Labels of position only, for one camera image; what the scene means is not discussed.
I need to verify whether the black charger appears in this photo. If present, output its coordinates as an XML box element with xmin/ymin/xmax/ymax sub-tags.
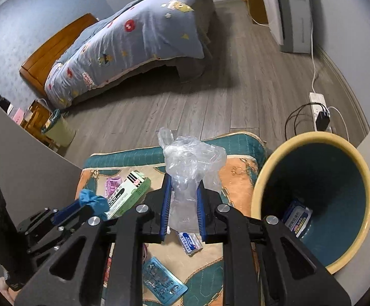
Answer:
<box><xmin>315</xmin><ymin>111</ymin><xmax>331</xmax><ymax>131</ymax></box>

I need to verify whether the bed with blue duvet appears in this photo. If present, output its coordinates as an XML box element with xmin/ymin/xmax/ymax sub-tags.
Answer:
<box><xmin>44</xmin><ymin>0</ymin><xmax>217</xmax><ymax>109</ymax></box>

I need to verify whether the white grey air purifier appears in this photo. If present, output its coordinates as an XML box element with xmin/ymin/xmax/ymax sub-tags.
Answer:
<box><xmin>256</xmin><ymin>0</ymin><xmax>313</xmax><ymax>54</ymax></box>

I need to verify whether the wooden bed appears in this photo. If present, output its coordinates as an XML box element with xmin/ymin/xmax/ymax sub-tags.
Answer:
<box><xmin>20</xmin><ymin>0</ymin><xmax>219</xmax><ymax>106</ymax></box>

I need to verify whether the white charger cable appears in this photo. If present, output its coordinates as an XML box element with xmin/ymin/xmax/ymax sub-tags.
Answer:
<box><xmin>328</xmin><ymin>106</ymin><xmax>350</xmax><ymax>142</ymax></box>

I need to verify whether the wooden nightstand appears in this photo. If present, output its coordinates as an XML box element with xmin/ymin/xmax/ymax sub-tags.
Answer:
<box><xmin>20</xmin><ymin>99</ymin><xmax>61</xmax><ymax>152</ymax></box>

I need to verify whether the teal orange printed cloth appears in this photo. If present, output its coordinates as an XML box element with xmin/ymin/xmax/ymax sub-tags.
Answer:
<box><xmin>75</xmin><ymin>131</ymin><xmax>268</xmax><ymax>306</ymax></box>

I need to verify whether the blue white packet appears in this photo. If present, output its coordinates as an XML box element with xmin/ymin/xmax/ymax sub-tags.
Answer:
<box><xmin>282</xmin><ymin>200</ymin><xmax>313</xmax><ymax>238</ymax></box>

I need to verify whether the black cable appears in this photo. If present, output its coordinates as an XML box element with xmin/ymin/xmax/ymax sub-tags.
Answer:
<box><xmin>285</xmin><ymin>104</ymin><xmax>321</xmax><ymax>141</ymax></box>

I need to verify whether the white blue sachet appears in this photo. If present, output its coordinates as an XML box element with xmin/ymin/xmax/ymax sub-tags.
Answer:
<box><xmin>176</xmin><ymin>229</ymin><xmax>203</xmax><ymax>256</ymax></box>

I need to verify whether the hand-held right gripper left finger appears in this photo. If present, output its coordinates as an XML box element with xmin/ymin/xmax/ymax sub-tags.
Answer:
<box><xmin>14</xmin><ymin>173</ymin><xmax>173</xmax><ymax>306</ymax></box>

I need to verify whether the white power strip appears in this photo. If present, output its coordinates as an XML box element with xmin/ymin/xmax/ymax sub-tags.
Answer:
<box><xmin>309</xmin><ymin>92</ymin><xmax>336</xmax><ymax>133</ymax></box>

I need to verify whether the green white carton box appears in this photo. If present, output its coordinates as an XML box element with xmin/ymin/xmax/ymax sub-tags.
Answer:
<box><xmin>107</xmin><ymin>170</ymin><xmax>152</xmax><ymax>220</ymax></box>

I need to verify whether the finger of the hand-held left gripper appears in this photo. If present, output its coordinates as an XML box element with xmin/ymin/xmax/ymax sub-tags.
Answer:
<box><xmin>27</xmin><ymin>228</ymin><xmax>77</xmax><ymax>263</ymax></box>
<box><xmin>16</xmin><ymin>199</ymin><xmax>91</xmax><ymax>240</ymax></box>

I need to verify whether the person's left hand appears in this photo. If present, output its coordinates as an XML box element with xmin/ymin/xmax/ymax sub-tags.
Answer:
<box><xmin>0</xmin><ymin>276</ymin><xmax>16</xmax><ymax>305</ymax></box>

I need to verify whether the white power cable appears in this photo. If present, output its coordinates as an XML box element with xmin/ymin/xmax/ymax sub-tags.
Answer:
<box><xmin>309</xmin><ymin>29</ymin><xmax>320</xmax><ymax>94</ymax></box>

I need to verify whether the clear plastic bag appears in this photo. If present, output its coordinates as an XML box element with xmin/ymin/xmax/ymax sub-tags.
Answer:
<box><xmin>158</xmin><ymin>127</ymin><xmax>227</xmax><ymax>230</ymax></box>

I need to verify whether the blue blister pack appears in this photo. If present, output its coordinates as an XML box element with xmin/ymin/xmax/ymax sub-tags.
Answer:
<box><xmin>142</xmin><ymin>257</ymin><xmax>188</xmax><ymax>305</ymax></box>

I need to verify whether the pale green waste bin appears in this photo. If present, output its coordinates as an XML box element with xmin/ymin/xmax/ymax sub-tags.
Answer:
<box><xmin>41</xmin><ymin>109</ymin><xmax>77</xmax><ymax>149</ymax></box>

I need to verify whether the blue disposable glove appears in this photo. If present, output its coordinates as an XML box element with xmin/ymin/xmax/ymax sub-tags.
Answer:
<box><xmin>78</xmin><ymin>189</ymin><xmax>110</xmax><ymax>221</ymax></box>

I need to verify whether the cream cable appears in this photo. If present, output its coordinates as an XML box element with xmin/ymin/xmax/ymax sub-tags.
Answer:
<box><xmin>245</xmin><ymin>0</ymin><xmax>269</xmax><ymax>26</ymax></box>

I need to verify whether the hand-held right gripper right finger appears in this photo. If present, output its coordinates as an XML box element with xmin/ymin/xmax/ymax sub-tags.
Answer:
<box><xmin>196</xmin><ymin>186</ymin><xmax>353</xmax><ymax>306</ymax></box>

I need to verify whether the pink snack wrapper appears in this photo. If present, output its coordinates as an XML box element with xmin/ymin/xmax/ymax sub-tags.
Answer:
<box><xmin>105</xmin><ymin>178</ymin><xmax>123</xmax><ymax>198</ymax></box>

